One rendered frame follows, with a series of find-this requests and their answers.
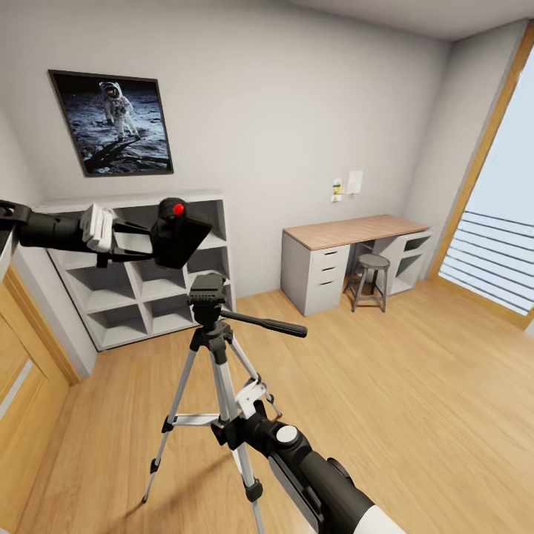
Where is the camera tripod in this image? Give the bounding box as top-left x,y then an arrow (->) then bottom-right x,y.
142,273 -> 308,534

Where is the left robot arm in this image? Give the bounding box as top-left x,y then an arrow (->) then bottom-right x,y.
0,200 -> 155,284

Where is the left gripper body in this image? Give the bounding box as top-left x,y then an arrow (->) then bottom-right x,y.
52,215 -> 111,268

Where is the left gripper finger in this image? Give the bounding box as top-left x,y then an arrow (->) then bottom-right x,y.
108,247 -> 155,263
112,218 -> 151,235

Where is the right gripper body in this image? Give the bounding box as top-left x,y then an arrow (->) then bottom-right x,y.
223,400 -> 271,452

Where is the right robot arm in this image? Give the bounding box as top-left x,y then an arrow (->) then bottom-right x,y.
211,381 -> 406,534

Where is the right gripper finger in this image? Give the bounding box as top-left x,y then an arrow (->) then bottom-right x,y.
211,422 -> 226,446

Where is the digital camera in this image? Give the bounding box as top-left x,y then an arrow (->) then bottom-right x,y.
150,197 -> 212,270

